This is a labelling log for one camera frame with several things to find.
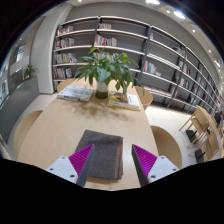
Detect small green potted plant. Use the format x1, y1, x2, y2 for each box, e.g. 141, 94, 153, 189
22, 64, 38, 81

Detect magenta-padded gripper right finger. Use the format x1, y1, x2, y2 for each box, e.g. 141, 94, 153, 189
130, 143, 180, 187

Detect ceiling lights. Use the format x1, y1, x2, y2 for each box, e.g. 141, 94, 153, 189
144, 0, 223, 68

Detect grey shelf unit with books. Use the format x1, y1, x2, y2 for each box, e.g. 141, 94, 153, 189
51, 14, 223, 116

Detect yellow-covered book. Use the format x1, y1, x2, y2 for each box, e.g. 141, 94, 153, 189
106, 91, 142, 112

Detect white-covered book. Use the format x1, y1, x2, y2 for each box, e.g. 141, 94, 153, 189
56, 84, 95, 102

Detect green plant in white pot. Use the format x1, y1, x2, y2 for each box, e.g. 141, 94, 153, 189
74, 47, 146, 100

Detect round-backed wooden chair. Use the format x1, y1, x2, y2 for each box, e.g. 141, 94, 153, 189
13, 109, 44, 158
149, 125, 184, 170
56, 78, 78, 93
134, 85, 154, 110

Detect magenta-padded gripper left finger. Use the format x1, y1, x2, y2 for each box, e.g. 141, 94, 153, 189
45, 143, 95, 188

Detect zigzag-patterned grey towel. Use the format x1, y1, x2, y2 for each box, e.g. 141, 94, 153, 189
73, 129, 124, 181

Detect grey partition counter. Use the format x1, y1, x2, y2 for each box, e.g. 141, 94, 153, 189
0, 77, 44, 144

